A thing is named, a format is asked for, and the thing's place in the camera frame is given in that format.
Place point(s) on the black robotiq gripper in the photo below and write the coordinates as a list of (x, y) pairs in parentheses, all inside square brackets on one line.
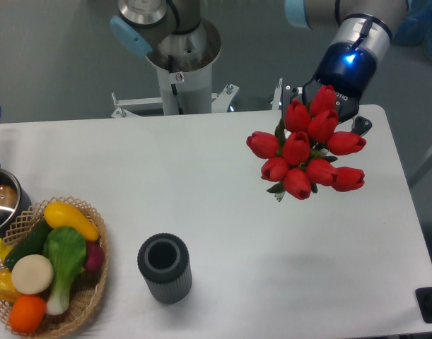
[(349, 72)]

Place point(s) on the red tulip bouquet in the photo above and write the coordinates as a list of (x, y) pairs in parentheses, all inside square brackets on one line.
[(299, 155)]

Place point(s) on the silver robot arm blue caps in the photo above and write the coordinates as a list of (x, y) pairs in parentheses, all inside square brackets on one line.
[(140, 26)]

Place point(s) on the blue plastic cover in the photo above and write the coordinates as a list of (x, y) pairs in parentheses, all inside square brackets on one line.
[(416, 28)]

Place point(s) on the black device at table edge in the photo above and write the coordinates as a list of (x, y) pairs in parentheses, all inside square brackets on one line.
[(424, 299)]

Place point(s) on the grey ribbed vase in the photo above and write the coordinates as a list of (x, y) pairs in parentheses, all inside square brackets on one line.
[(164, 262)]

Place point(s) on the purple red radish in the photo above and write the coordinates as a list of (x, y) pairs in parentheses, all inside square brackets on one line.
[(95, 257)]

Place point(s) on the yellow squash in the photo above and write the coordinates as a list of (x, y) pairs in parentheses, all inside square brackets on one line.
[(60, 214)]

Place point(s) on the woven wicker basket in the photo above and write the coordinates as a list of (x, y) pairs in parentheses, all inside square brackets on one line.
[(86, 291)]

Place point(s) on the green bok choy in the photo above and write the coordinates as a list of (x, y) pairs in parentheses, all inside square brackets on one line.
[(65, 248)]

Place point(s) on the dark green cucumber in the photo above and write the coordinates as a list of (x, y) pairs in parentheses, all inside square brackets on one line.
[(32, 243)]

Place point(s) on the beige round bun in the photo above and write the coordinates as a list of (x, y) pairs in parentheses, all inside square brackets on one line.
[(32, 274)]

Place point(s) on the yellow banana tip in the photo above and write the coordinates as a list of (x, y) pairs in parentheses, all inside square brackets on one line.
[(5, 250)]

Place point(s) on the orange fruit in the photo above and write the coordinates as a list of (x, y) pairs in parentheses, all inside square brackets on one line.
[(26, 314)]

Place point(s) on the yellow bell pepper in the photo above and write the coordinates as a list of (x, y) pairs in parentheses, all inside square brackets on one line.
[(8, 292)]

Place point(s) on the white metal table frame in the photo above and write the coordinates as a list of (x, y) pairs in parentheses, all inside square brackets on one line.
[(178, 103)]

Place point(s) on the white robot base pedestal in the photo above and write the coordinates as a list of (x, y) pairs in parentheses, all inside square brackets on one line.
[(187, 60)]

